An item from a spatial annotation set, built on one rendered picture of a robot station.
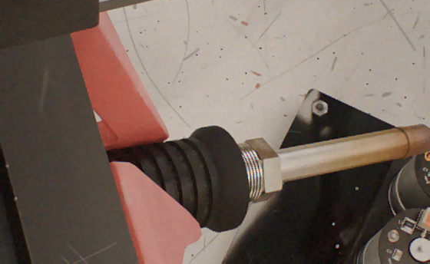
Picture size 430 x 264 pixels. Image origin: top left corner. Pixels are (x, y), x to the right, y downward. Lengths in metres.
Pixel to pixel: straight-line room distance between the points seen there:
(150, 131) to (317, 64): 0.16
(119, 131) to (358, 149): 0.07
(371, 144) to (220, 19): 0.14
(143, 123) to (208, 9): 0.17
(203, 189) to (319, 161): 0.04
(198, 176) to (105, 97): 0.03
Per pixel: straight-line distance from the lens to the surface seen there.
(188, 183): 0.17
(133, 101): 0.16
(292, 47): 0.33
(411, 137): 0.22
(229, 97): 0.32
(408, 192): 0.27
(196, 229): 0.17
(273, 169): 0.19
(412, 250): 0.25
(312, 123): 0.31
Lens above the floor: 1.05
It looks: 72 degrees down
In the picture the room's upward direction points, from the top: straight up
